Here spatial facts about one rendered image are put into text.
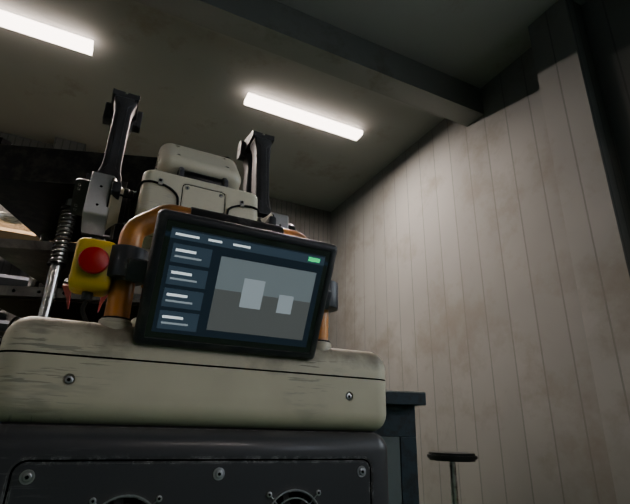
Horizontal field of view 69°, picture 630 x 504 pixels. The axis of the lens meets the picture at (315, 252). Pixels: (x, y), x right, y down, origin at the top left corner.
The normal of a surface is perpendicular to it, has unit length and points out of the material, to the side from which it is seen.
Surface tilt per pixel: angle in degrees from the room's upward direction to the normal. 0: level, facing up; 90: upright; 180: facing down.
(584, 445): 90
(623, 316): 90
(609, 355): 90
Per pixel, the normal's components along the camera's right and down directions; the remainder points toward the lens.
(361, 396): 0.44, -0.31
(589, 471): -0.90, -0.18
